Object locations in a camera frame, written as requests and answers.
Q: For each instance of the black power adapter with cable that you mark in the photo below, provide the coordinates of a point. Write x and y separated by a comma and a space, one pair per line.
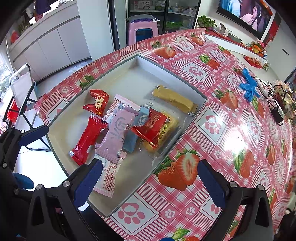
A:
273, 105

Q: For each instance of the glass display cabinet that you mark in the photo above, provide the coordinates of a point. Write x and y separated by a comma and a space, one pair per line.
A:
170, 16

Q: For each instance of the light blue snack packet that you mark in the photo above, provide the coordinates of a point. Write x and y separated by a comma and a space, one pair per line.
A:
141, 117

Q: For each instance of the yellow clear-wrapped cake snack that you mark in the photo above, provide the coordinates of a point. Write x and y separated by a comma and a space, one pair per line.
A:
170, 125

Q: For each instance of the blue rubber gloves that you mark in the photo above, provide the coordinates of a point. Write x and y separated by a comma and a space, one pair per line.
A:
249, 86

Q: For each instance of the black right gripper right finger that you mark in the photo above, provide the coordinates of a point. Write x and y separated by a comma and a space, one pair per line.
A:
256, 222

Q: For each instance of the gold snack bar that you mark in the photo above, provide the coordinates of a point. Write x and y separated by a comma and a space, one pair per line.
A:
175, 99

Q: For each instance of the grey white tray box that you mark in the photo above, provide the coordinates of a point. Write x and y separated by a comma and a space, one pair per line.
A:
134, 79

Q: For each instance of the small red candy packet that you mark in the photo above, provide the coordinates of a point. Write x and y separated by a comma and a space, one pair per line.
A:
100, 102

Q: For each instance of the pink crispy cranberry snack pack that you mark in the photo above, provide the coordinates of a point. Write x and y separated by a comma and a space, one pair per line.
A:
119, 101

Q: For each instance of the white low cabinet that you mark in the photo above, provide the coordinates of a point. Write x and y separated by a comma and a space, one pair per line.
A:
54, 42

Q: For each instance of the red crinkled snack packet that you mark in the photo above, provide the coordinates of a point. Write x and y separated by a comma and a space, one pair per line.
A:
151, 129

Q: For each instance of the strawberry pattern tablecloth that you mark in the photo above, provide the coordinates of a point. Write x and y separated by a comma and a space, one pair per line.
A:
240, 139

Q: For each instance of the long red snack bar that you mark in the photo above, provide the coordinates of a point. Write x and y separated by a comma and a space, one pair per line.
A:
87, 140

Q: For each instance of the pink plastic stool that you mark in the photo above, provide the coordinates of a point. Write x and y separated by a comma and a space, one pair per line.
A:
141, 27

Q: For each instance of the green potted plant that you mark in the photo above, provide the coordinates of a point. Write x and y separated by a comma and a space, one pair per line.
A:
206, 22

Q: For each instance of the wall television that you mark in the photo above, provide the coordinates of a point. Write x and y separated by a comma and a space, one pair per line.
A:
252, 15

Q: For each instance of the folding chair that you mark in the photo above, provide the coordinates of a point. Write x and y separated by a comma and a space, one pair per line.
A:
17, 105

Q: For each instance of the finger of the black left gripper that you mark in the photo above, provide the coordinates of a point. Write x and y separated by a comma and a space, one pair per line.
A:
11, 142

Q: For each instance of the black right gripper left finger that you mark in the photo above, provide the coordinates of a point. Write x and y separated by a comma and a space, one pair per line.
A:
53, 212

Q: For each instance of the purple pink snack packet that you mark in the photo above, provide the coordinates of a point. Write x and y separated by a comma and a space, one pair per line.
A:
112, 144

